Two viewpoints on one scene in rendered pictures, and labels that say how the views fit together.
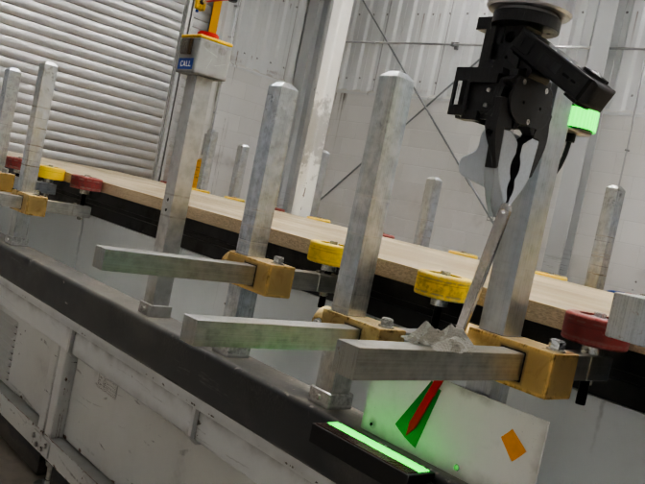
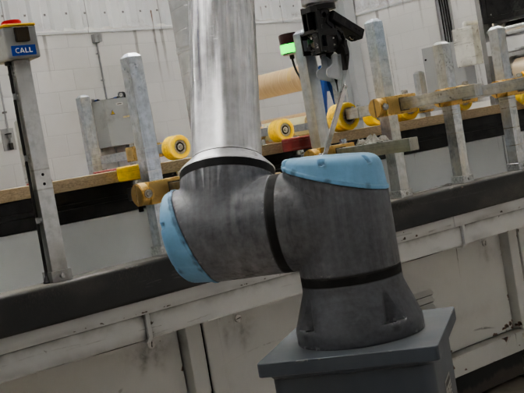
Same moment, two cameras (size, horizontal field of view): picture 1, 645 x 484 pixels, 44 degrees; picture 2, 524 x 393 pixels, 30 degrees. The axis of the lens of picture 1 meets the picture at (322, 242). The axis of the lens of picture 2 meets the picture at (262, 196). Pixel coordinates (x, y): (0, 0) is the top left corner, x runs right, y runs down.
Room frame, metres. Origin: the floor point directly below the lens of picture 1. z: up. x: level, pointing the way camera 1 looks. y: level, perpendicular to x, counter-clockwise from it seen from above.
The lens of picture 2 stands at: (0.91, 2.23, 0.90)
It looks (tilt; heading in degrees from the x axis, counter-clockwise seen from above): 3 degrees down; 274
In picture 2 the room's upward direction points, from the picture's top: 10 degrees counter-clockwise
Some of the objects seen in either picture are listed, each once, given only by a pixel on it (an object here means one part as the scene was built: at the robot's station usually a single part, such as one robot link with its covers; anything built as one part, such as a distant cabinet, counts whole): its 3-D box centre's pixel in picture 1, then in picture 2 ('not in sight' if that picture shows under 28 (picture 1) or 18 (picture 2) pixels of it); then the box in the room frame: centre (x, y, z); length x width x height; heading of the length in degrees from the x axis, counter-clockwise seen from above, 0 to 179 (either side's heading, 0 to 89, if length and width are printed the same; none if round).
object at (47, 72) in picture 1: (32, 155); not in sight; (2.04, 0.77, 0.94); 0.03 x 0.03 x 0.48; 41
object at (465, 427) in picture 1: (443, 424); not in sight; (0.92, -0.18, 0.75); 0.26 x 0.01 x 0.10; 41
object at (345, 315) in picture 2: not in sight; (355, 301); (0.90, 0.78, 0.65); 0.19 x 0.19 x 0.10
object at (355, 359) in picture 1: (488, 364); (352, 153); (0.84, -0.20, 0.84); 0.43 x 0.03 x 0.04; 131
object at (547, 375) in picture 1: (512, 359); (329, 156); (0.89, -0.24, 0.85); 0.13 x 0.06 x 0.05; 41
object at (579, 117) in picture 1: (571, 119); (292, 48); (0.94, -0.26, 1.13); 0.06 x 0.06 x 0.02
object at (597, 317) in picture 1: (590, 358); (299, 157); (0.97, -0.35, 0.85); 0.08 x 0.08 x 0.11
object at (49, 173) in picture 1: (47, 184); not in sight; (2.29, 0.80, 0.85); 0.08 x 0.08 x 0.11
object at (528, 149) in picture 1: (499, 175); (326, 75); (0.87, -0.17, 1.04); 0.06 x 0.03 x 0.09; 41
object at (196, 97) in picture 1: (176, 197); (37, 171); (1.48, 0.28, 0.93); 0.05 x 0.04 x 0.45; 41
